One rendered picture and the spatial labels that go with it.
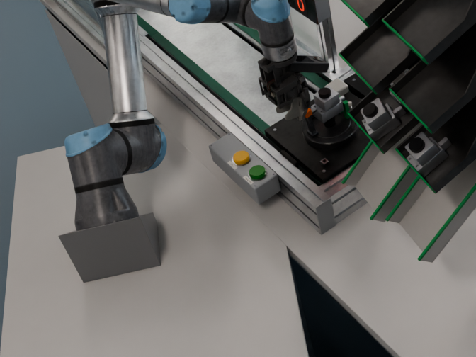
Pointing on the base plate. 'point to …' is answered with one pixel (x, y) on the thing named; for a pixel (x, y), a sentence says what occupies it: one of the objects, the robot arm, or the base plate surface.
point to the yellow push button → (241, 157)
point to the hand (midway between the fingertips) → (301, 114)
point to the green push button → (257, 172)
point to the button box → (226, 160)
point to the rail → (224, 123)
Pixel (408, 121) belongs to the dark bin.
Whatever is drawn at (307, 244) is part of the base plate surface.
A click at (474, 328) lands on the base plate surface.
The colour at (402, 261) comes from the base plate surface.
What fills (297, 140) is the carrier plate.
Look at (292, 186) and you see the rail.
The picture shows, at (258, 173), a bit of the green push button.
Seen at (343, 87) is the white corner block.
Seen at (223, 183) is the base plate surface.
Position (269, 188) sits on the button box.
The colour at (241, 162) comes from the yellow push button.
